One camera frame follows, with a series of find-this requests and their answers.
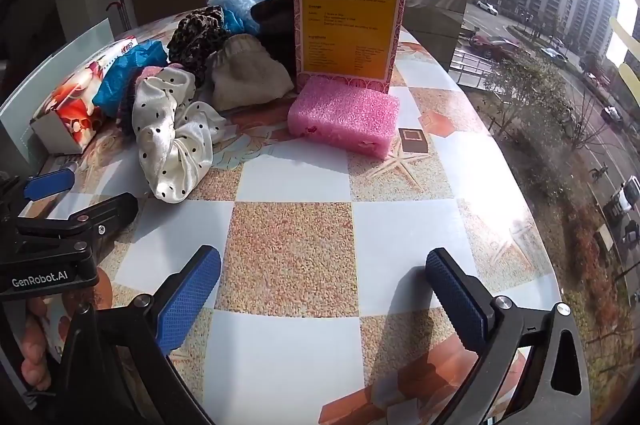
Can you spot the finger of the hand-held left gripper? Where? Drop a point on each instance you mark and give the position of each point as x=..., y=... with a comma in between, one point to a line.
x=102, y=212
x=47, y=183

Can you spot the red parked car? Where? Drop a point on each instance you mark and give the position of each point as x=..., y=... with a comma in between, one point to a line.
x=492, y=46

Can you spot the blue plastic shoe cover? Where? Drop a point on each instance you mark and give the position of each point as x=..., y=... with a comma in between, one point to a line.
x=130, y=70

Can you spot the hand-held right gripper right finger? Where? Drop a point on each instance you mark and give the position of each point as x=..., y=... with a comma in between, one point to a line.
x=455, y=300

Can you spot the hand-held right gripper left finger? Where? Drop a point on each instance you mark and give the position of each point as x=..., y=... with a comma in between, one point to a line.
x=190, y=300

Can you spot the dark brown fuzzy hat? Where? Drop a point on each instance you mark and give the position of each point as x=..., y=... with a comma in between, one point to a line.
x=274, y=32

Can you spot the pink foam sponge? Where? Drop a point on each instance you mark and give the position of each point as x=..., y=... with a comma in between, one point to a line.
x=345, y=115

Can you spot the leopard print scrunchie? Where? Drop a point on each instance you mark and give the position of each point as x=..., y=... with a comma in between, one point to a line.
x=197, y=37

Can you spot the beige knit hat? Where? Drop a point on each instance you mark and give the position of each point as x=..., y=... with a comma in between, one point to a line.
x=247, y=75

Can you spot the white storage box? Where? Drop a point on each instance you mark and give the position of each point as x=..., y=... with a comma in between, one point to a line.
x=35, y=75

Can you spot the person's left hand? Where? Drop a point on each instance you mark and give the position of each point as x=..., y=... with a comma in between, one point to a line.
x=37, y=347

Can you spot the floral tissue box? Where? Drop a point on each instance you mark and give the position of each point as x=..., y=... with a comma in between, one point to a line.
x=75, y=102

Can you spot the white polka dot scrunchie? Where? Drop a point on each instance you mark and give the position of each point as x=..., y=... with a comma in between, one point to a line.
x=175, y=140

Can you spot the pink and yellow medicine box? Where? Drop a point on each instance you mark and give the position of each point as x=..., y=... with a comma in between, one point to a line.
x=350, y=5

